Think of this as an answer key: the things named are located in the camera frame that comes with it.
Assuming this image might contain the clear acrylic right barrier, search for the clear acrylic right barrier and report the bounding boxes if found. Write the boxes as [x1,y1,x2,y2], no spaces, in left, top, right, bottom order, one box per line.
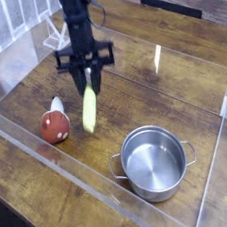
[186,71,227,227]

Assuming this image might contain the red toy mushroom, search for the red toy mushroom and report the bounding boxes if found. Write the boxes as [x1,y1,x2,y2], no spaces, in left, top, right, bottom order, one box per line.
[41,97,70,144]

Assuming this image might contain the green handled metal spoon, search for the green handled metal spoon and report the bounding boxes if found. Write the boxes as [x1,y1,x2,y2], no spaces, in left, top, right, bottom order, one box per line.
[82,68,97,133]

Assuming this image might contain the stainless steel pot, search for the stainless steel pot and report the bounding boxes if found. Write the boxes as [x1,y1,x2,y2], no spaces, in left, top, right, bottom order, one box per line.
[108,125,197,203]

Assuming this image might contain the clear acrylic triangle bracket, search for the clear acrylic triangle bracket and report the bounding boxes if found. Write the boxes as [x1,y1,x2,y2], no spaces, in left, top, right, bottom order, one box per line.
[43,18,70,51]

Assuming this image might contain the black bar on table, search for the black bar on table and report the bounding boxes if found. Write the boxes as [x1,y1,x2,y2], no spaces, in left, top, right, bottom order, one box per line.
[139,0,203,19]

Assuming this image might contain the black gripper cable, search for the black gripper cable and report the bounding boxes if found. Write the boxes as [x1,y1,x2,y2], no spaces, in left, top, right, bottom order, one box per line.
[86,0,108,32]

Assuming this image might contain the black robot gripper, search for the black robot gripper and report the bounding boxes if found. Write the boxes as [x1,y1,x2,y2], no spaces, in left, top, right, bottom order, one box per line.
[54,16,115,95]

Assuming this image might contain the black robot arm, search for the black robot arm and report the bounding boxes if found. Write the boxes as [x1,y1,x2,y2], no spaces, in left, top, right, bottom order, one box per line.
[54,0,115,95]

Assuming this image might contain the clear acrylic barrier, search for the clear acrylic barrier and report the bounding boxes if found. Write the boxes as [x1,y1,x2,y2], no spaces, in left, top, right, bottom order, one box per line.
[186,71,227,227]
[0,114,186,227]

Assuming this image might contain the clear acrylic front barrier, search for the clear acrylic front barrier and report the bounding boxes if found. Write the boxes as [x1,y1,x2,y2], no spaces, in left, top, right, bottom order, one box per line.
[0,114,186,227]

